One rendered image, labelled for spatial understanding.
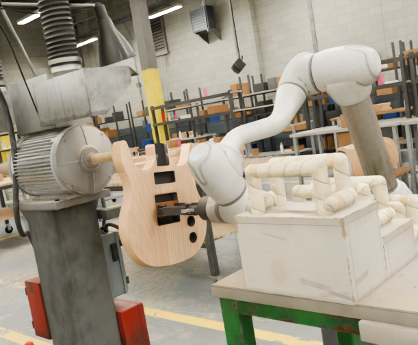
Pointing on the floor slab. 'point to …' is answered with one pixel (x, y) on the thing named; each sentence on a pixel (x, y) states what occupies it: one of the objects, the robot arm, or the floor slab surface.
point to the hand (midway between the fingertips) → (168, 209)
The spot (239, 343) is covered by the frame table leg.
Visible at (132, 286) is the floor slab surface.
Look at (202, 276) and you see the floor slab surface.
